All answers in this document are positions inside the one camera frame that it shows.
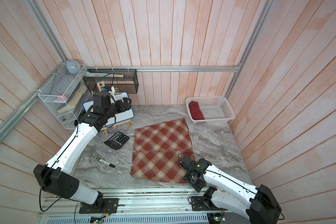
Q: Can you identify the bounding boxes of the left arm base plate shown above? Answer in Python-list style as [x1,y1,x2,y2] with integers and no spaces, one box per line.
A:
[79,198,119,214]

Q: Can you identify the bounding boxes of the black calculator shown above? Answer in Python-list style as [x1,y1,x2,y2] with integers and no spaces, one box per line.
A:
[104,132,130,150]

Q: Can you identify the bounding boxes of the white wire shelf rack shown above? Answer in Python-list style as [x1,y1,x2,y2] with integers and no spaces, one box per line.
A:
[38,63,91,130]

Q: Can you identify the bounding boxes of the grey round speaker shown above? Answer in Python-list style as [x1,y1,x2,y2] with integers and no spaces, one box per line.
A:
[65,60,81,75]

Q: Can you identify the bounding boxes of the black mesh wall basket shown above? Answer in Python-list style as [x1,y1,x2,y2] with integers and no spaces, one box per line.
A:
[83,68,139,94]

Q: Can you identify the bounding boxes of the black marker pen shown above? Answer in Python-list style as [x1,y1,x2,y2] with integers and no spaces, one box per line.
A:
[97,158,116,168]

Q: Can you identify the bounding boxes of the green ruler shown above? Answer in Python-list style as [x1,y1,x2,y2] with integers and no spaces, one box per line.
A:
[84,71,124,78]

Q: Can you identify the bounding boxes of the aluminium mounting rail frame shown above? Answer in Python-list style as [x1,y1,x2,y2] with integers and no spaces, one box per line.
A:
[36,186,230,224]

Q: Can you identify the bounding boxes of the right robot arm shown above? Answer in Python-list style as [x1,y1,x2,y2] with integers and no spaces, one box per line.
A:
[180,156,285,224]

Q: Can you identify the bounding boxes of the red plaid skirt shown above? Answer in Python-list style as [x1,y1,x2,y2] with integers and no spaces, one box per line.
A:
[130,118,195,184]

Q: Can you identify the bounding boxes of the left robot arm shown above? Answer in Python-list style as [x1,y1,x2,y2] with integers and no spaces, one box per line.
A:
[34,91,132,205]

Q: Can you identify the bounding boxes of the white plastic basket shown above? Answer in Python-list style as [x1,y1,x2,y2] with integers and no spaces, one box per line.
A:
[186,96,236,125]

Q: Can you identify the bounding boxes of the books in wire rack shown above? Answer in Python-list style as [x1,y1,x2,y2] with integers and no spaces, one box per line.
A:
[57,83,87,113]

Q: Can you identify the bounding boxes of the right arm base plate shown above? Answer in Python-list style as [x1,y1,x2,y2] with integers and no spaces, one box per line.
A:
[188,196,220,211]

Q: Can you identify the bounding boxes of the red dotted rolled skirt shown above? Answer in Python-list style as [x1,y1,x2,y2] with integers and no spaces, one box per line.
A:
[189,101,205,120]

